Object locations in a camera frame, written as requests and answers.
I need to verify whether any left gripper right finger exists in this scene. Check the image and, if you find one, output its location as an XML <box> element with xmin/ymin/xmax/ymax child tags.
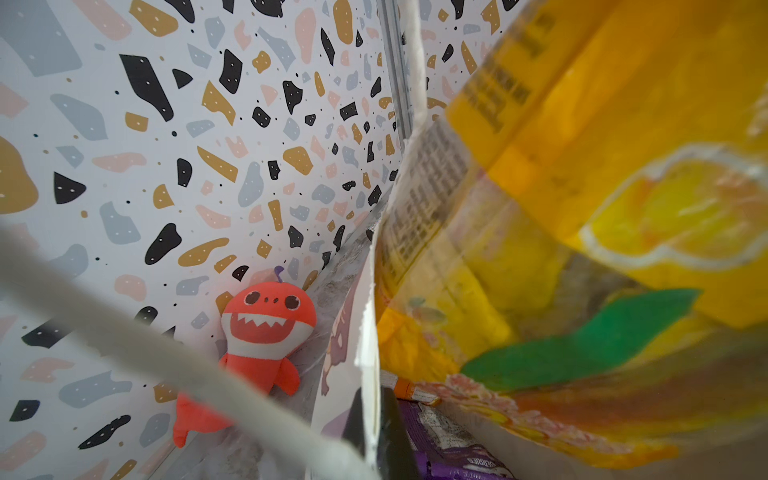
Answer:
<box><xmin>377</xmin><ymin>387</ymin><xmax>420</xmax><ymax>480</ymax></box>

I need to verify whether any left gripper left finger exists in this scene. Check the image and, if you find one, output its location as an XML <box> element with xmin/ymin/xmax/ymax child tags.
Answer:
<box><xmin>342</xmin><ymin>388</ymin><xmax>364</xmax><ymax>450</ymax></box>

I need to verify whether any yellow chips packet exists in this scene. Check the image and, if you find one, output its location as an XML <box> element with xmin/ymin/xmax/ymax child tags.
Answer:
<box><xmin>375</xmin><ymin>1</ymin><xmax>767</xmax><ymax>469</ymax></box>

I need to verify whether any white printed paper bag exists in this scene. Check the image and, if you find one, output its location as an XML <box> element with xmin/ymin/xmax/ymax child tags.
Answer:
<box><xmin>0</xmin><ymin>0</ymin><xmax>433</xmax><ymax>480</ymax></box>

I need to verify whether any purple snack packet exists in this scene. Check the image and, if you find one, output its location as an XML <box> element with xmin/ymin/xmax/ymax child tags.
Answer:
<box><xmin>398</xmin><ymin>400</ymin><xmax>515</xmax><ymax>480</ymax></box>

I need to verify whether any orange snack stick packet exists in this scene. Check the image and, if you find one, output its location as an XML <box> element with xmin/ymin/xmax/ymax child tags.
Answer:
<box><xmin>380</xmin><ymin>370</ymin><xmax>440</xmax><ymax>406</ymax></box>

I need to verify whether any red shark plush toy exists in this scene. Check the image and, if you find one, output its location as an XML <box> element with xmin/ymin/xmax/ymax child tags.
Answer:
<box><xmin>172</xmin><ymin>281</ymin><xmax>318</xmax><ymax>449</ymax></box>

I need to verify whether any right corner aluminium post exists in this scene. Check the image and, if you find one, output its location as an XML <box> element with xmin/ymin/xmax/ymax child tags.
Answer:
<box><xmin>377</xmin><ymin>0</ymin><xmax>413</xmax><ymax>141</ymax></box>

